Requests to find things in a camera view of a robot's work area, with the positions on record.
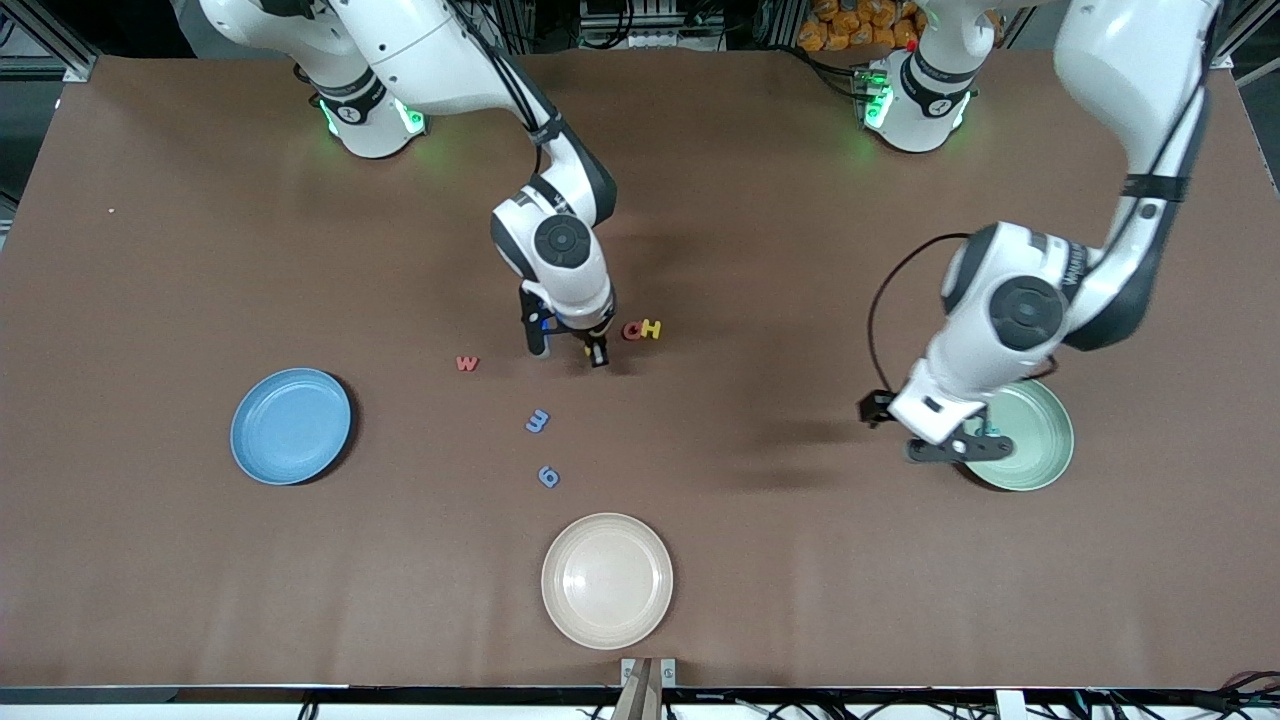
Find green plate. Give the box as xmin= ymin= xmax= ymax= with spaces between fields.
xmin=960 ymin=378 xmax=1076 ymax=493

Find background equipment rack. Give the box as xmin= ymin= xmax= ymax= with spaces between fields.
xmin=575 ymin=0 xmax=736 ymax=51

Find metal table edge bracket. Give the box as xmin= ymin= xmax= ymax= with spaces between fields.
xmin=612 ymin=657 xmax=678 ymax=720

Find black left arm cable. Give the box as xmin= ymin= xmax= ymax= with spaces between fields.
xmin=857 ymin=0 xmax=1216 ymax=429

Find blue plate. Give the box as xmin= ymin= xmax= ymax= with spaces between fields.
xmin=230 ymin=367 xmax=354 ymax=487

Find orange objects pile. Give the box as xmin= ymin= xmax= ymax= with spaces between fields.
xmin=797 ymin=0 xmax=916 ymax=53

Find beige plate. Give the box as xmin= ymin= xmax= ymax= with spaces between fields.
xmin=541 ymin=512 xmax=675 ymax=651

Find black floor cables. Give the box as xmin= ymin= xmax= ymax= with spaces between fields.
xmin=1075 ymin=668 xmax=1280 ymax=720

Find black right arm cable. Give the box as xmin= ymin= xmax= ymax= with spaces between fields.
xmin=445 ymin=0 xmax=566 ymax=181

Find aluminium frame post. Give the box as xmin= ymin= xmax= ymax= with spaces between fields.
xmin=1212 ymin=0 xmax=1280 ymax=89
xmin=0 ymin=0 xmax=166 ymax=83

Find brown table cover mat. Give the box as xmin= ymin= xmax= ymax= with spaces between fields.
xmin=0 ymin=45 xmax=1280 ymax=691

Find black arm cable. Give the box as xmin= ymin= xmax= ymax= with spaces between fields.
xmin=857 ymin=0 xmax=1216 ymax=429
xmin=445 ymin=0 xmax=566 ymax=181

